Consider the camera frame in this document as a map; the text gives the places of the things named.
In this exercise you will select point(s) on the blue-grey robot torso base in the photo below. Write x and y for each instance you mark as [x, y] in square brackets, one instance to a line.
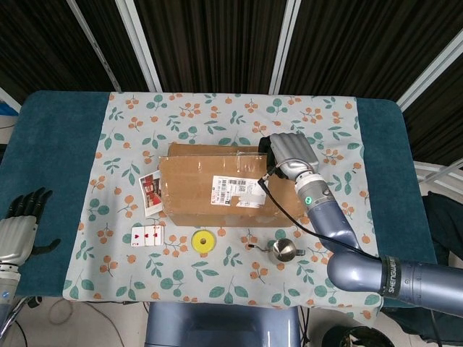
[217, 325]

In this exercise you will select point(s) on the white metal frame post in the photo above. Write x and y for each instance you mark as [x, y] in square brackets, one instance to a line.
[430, 76]
[94, 43]
[284, 43]
[139, 43]

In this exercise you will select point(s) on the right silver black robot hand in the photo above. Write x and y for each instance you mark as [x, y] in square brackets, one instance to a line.
[293, 152]

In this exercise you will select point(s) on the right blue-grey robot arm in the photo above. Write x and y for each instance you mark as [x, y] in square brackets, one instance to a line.
[332, 224]

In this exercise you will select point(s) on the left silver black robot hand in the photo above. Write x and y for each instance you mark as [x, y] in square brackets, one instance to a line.
[16, 235]

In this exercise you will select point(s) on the stainless steel gooseneck pitcher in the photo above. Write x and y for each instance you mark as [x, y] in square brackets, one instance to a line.
[284, 250]

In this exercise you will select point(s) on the brown cardboard shipping box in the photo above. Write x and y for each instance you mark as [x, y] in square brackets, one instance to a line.
[195, 195]

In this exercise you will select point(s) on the camouflage pattern bin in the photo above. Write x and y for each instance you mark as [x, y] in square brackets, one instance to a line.
[358, 338]

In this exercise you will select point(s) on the black fabric bag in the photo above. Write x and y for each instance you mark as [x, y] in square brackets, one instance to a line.
[445, 217]

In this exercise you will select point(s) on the red and white booklet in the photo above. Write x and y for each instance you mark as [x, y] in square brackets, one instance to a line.
[150, 195]

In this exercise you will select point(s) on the white metal side rails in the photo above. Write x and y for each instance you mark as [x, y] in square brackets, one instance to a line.
[434, 170]

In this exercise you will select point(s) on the floral fruit print tablecloth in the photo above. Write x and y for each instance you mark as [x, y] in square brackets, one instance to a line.
[231, 282]

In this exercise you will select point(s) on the rubber-banded playing card deck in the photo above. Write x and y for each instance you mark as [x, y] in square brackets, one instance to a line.
[148, 235]

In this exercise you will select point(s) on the teal fabric table cover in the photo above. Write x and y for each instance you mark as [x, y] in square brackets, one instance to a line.
[54, 162]

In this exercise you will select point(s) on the white frame post with blue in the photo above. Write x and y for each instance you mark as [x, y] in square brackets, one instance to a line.
[9, 99]

